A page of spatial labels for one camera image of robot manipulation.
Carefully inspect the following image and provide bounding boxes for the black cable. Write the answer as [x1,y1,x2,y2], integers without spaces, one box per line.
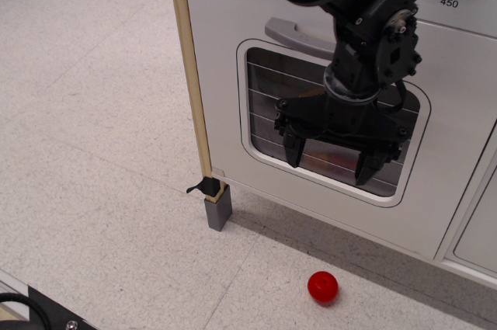
[0,292,54,330]

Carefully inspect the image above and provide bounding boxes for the light wooden corner post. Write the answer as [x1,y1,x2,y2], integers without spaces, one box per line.
[165,0,221,205]

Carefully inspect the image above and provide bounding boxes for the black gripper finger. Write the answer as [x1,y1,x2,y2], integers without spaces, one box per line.
[355,151,388,186]
[283,130,306,168]

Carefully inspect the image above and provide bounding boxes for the grey oven door handle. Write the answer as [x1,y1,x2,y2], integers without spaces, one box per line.
[265,17,335,59]

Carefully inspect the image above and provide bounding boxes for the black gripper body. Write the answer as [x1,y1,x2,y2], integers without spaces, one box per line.
[274,92,410,162]

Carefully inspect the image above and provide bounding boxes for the white toy oven cabinet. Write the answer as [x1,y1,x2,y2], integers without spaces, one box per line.
[181,0,497,292]

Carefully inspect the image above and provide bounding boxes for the white oven door with window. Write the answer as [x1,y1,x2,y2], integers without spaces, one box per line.
[182,0,497,261]

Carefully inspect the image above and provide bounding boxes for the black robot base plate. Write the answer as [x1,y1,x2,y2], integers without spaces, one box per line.
[28,287,97,330]

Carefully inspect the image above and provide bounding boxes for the black tape piece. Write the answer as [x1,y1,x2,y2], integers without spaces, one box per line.
[186,176,221,197]

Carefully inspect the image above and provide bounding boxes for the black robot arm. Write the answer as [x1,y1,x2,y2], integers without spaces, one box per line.
[274,0,422,186]

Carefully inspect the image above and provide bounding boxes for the grey plastic foot cap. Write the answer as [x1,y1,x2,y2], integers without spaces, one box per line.
[204,186,233,232]

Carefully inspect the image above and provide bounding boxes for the red toy ketchup bottle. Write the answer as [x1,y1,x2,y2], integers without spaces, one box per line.
[311,152,358,173]

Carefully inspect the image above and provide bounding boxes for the red toy ball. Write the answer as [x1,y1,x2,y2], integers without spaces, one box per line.
[308,271,339,305]

